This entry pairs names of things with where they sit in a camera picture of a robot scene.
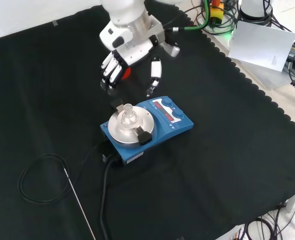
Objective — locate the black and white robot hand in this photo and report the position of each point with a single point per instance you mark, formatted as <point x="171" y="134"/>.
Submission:
<point x="133" y="51"/>

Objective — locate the heater with blue base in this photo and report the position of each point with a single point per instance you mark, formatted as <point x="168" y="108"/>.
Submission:
<point x="180" y="125"/>

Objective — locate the orange ribbed plastic cup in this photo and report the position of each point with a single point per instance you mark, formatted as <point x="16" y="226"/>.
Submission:
<point x="126" y="73"/>

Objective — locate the grey tape strip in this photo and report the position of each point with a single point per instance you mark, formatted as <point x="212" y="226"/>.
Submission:
<point x="54" y="23"/>

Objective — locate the yellow stop button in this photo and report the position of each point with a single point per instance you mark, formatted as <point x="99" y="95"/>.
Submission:
<point x="217" y="12"/>

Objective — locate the black bench cloth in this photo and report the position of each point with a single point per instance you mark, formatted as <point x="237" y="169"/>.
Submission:
<point x="212" y="150"/>

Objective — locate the pale board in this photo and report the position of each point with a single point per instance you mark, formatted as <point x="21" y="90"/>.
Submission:
<point x="261" y="45"/>

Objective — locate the thin metal probe rod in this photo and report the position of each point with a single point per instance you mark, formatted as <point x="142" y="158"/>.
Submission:
<point x="78" y="202"/>

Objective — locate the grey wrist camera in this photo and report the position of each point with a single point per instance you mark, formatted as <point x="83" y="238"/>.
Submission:
<point x="172" y="50"/>

